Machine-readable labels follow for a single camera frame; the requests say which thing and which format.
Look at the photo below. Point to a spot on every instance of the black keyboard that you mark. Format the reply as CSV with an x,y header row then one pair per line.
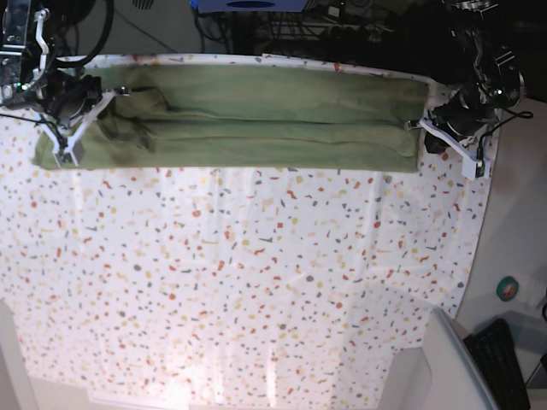
x,y
493,352

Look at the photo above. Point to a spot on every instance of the terrazzo pattern tablecloth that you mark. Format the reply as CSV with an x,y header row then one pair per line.
x,y
189,287

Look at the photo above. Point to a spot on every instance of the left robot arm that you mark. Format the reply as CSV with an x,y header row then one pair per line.
x,y
461,44

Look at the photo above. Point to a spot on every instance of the green tape roll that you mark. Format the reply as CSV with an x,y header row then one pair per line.
x,y
507,289

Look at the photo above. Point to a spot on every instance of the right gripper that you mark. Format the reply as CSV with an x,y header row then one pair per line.
x,y
75,103

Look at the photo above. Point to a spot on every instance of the green t-shirt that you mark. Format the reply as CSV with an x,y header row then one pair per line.
x,y
256,116

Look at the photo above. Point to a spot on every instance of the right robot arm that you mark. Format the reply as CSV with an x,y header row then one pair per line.
x,y
32,33

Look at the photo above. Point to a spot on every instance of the blue box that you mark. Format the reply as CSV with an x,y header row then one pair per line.
x,y
210,6

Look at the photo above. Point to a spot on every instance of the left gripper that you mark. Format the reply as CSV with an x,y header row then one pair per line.
x,y
461,117

